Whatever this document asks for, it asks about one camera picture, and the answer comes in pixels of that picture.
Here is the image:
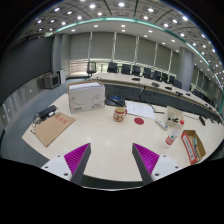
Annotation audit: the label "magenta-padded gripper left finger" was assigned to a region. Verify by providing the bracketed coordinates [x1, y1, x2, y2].
[40, 142, 92, 186]

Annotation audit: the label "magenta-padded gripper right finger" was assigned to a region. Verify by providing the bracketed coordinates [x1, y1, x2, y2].
[131, 142, 183, 186]

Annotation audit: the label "clear red-capped water bottle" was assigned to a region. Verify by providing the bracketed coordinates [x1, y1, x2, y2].
[164, 119, 185, 148]

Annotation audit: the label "brown cardboard box red label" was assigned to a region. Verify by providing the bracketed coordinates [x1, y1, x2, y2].
[180, 129, 207, 166]

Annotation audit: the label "teal stapler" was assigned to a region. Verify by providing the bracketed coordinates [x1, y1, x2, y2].
[192, 136, 201, 154]

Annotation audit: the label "brown kraft paper envelope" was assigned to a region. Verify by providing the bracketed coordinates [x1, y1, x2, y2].
[33, 112, 77, 148]

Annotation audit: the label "white remote control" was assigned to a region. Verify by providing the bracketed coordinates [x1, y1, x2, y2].
[154, 117, 170, 131]

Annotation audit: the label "white open organizer box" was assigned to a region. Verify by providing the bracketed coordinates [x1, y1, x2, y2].
[165, 105, 185, 128]

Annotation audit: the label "flat round red coaster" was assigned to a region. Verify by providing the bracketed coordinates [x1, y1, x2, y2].
[133, 116, 145, 126]

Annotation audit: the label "black power adapter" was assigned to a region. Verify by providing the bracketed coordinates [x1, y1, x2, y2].
[37, 104, 58, 120]

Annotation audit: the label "black conference microphone unit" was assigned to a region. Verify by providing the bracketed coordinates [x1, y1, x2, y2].
[198, 114, 207, 127]

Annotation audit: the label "white printed paper sheet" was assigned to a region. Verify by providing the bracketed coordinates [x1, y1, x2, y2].
[125, 100, 156, 120]

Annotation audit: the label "red and cream patterned mug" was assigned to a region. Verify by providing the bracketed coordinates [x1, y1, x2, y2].
[112, 106, 128, 123]

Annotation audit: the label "large white cardboard box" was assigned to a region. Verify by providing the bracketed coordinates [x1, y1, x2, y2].
[67, 80, 106, 115]

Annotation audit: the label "black desk device with screen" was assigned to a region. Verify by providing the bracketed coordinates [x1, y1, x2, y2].
[105, 93, 126, 108]

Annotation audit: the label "grey boxy monitor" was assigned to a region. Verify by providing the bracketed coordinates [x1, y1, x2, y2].
[43, 73, 62, 90]

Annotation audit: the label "long curved conference desk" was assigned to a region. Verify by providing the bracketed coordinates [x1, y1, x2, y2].
[89, 71, 223, 123]

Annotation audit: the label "row of black office chairs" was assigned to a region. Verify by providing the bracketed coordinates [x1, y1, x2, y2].
[86, 61, 184, 89]

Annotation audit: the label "recessed ceiling lights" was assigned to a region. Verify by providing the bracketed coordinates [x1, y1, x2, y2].
[26, 0, 224, 78]

